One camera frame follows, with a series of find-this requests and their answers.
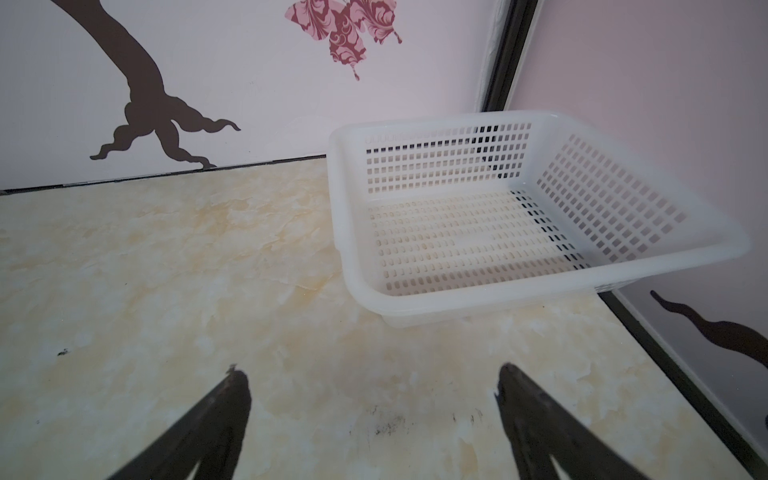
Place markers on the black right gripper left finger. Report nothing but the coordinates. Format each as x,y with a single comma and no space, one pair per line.
205,443

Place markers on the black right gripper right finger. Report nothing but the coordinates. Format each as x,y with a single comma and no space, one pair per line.
543,434

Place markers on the white plastic laundry basket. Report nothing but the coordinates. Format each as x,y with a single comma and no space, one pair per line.
445,218

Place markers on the black corner frame post right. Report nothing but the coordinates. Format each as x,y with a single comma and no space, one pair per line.
511,35

